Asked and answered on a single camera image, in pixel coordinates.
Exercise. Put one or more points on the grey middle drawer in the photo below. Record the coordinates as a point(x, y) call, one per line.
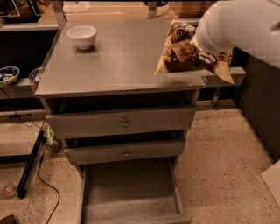
point(124, 151)

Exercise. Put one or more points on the grey drawer cabinet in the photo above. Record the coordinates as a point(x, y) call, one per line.
point(117, 73)

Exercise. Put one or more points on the dark cabinet on right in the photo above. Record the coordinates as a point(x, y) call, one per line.
point(259, 98)

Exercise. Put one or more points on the clear glass jar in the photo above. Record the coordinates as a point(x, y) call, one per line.
point(36, 74)

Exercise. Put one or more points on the grey side shelf block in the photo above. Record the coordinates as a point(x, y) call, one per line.
point(213, 81)

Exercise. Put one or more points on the grey open bottom drawer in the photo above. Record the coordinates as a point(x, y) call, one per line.
point(142, 191)

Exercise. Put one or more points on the grey top drawer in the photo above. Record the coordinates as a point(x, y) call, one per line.
point(117, 122)

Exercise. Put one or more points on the white ceramic bowl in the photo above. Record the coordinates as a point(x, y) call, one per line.
point(83, 36)

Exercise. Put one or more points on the green wire basket item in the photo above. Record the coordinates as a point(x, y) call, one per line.
point(51, 141)

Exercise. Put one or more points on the white floor panel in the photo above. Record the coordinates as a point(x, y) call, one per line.
point(271, 178)

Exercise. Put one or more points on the blue patterned bowl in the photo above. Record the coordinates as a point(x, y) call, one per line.
point(9, 75)

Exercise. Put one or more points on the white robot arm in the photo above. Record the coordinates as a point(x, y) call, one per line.
point(253, 26)

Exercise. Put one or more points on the brown shoe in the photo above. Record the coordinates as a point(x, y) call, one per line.
point(10, 219)

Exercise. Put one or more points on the brown chip bag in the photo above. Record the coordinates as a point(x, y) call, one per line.
point(182, 53)

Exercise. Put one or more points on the black metal stand leg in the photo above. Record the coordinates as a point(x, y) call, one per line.
point(21, 191)

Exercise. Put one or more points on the crumpled floor wrapper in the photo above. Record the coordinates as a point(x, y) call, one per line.
point(8, 189)

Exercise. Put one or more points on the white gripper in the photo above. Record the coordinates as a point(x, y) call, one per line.
point(207, 34)

